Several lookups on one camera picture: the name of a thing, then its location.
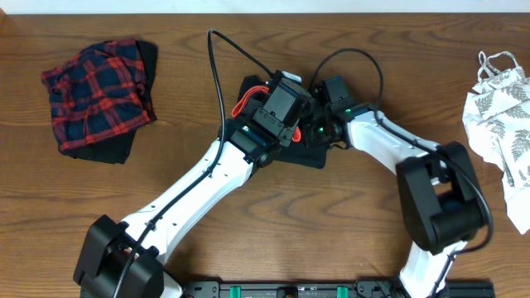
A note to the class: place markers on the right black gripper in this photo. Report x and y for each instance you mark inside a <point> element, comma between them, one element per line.
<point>308,134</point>

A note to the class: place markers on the black leggings with red waistband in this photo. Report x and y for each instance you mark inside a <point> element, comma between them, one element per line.
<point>266,123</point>

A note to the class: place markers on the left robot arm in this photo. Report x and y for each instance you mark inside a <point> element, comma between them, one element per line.
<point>127,259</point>

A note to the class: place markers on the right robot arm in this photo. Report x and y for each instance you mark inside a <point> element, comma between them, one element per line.
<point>442,205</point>

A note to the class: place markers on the white fern print garment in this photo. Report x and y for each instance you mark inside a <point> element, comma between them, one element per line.
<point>496,121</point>

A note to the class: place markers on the red navy plaid garment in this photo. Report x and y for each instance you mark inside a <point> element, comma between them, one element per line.
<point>97,91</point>

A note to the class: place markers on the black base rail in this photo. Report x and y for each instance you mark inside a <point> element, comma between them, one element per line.
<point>367,288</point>

